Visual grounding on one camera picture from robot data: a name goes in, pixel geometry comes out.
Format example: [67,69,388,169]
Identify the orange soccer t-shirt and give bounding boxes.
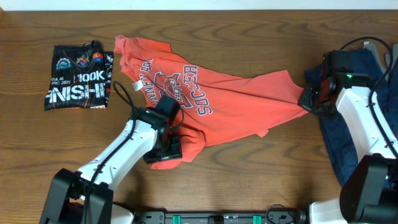
[114,35,306,169]

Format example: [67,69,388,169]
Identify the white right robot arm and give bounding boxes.
[298,72,397,223]

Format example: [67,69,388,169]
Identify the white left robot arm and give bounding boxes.
[40,105,182,223]

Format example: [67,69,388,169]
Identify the navy blue garment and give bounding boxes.
[318,49,397,185]

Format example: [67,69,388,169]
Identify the black folded printed shirt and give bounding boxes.
[44,40,114,111]

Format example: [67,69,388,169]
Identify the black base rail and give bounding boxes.
[111,203,312,224]

